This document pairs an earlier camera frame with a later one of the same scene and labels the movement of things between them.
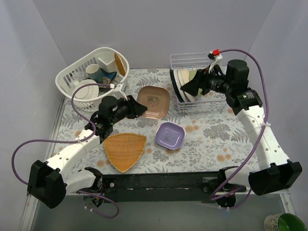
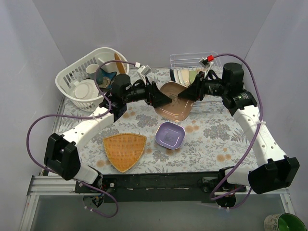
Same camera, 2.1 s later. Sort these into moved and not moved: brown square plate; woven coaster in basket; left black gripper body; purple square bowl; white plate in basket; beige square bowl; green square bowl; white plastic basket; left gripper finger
Moved: brown square plate; left black gripper body; left gripper finger
Not moved: beige square bowl; white plate in basket; woven coaster in basket; white plastic basket; purple square bowl; green square bowl
